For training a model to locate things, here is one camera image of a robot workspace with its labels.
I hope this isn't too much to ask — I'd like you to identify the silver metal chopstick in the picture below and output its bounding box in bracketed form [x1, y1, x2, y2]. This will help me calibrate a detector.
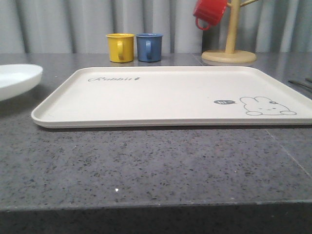
[288, 80, 312, 92]

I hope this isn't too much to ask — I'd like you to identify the white round plate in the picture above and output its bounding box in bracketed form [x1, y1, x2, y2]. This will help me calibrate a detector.
[0, 64, 43, 101]

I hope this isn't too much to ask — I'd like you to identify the beige rabbit serving tray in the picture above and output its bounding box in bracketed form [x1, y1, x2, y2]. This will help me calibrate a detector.
[31, 66, 312, 128]

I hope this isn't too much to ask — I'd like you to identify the blue enamel mug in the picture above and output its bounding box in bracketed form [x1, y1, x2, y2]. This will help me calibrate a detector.
[136, 33, 163, 62]

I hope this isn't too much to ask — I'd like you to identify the yellow enamel mug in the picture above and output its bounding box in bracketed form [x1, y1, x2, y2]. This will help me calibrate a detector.
[106, 33, 135, 63]

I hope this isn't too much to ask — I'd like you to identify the wooden mug tree stand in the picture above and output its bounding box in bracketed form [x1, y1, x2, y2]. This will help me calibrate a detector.
[201, 0, 257, 63]

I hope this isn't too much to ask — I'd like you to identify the red enamel mug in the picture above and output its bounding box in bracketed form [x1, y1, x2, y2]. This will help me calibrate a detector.
[193, 0, 228, 31]

